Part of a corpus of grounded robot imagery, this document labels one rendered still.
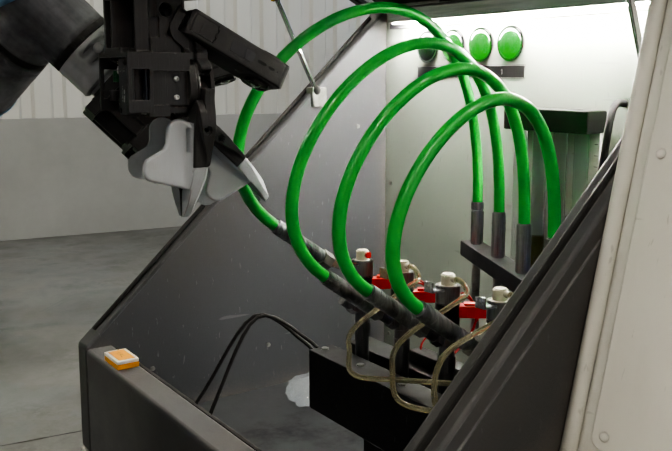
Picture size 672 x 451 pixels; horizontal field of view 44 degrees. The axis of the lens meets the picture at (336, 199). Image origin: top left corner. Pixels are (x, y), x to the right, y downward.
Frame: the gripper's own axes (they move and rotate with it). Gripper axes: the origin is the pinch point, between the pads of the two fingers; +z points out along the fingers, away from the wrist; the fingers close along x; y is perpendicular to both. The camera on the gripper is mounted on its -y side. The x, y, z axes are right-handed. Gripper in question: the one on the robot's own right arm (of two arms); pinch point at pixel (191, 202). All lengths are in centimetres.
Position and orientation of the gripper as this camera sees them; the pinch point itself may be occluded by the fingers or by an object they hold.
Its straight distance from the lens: 80.5
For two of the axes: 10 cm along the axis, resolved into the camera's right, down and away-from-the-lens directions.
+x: 5.7, 1.2, -8.1
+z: 0.0, 9.9, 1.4
